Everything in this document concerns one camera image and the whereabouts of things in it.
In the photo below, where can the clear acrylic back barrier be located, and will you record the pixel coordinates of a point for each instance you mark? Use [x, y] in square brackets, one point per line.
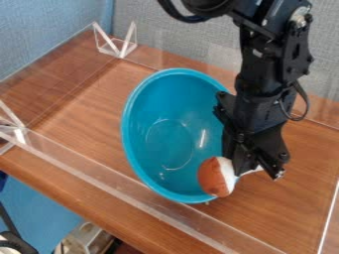
[222, 64]

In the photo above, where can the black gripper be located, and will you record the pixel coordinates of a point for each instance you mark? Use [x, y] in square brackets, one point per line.
[252, 120]

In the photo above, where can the black stand leg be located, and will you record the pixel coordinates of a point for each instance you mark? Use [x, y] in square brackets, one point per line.
[12, 244]

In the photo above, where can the clear acrylic corner bracket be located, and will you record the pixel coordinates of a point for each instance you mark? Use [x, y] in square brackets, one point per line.
[115, 47]

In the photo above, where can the blue plastic bowl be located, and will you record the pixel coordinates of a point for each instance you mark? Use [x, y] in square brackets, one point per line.
[171, 133]

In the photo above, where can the clear acrylic left bracket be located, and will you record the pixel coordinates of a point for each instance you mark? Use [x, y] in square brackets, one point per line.
[11, 127]

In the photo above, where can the clear acrylic front barrier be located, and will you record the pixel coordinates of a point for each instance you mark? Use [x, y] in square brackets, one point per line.
[74, 168]

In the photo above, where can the toy mushroom brown cap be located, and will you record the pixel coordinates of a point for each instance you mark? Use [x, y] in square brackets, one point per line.
[216, 176]

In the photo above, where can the clear acrylic barrier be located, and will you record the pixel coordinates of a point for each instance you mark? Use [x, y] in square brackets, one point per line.
[222, 64]
[74, 168]

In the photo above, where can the white object under table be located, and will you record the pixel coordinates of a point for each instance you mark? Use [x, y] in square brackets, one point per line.
[87, 239]

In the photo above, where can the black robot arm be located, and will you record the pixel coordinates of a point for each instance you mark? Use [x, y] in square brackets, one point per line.
[276, 59]

